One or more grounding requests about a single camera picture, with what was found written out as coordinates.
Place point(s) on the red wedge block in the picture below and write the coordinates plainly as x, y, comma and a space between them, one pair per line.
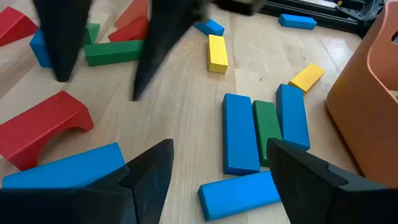
15, 26

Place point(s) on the long blue block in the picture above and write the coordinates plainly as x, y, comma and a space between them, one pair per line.
62, 168

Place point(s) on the black aluminium table frame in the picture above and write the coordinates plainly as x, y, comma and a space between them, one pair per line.
342, 22

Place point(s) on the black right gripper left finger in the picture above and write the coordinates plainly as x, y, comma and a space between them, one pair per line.
146, 186

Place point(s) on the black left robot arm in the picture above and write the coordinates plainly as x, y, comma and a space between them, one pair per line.
239, 5

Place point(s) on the small blue block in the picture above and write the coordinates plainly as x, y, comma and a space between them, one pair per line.
297, 21

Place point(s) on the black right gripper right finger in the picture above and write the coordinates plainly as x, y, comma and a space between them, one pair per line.
304, 193

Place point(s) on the blue wedge block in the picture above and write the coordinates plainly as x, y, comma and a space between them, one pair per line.
38, 49

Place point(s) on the orange plastic bin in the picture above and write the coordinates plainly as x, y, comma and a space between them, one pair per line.
367, 109

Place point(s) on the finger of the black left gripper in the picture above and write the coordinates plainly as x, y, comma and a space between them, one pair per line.
168, 37
63, 37

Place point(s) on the long green block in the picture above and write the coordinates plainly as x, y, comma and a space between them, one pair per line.
112, 53

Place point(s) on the yellow block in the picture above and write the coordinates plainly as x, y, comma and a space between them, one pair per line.
308, 77
217, 53

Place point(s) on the orange block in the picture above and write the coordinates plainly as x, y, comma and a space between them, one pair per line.
133, 12

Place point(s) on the red arch block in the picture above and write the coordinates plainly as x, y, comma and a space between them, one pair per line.
37, 124

